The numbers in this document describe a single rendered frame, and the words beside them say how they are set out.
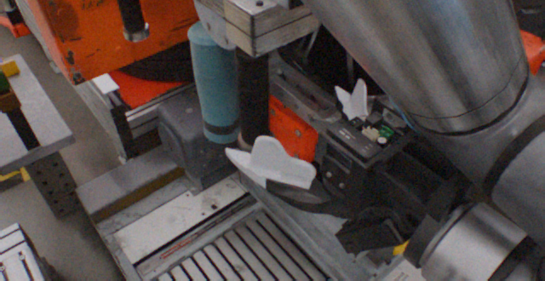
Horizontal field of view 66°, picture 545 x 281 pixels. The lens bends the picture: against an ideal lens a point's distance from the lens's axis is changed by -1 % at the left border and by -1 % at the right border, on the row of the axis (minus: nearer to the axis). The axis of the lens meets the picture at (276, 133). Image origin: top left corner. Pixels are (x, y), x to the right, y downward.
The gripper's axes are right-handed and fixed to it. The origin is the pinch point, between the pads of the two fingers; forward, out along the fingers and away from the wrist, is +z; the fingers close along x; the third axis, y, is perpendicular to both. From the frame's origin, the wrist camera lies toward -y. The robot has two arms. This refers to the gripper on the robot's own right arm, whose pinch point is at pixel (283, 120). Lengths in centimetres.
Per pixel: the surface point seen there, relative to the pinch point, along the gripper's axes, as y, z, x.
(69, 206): -80, 78, 23
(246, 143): -6.5, 5.0, 1.7
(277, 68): -21.6, 30.5, -24.0
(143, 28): -6.4, 37.9, -0.9
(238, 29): 9.3, 5.3, 1.3
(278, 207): -67, 28, -22
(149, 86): -56, 86, -15
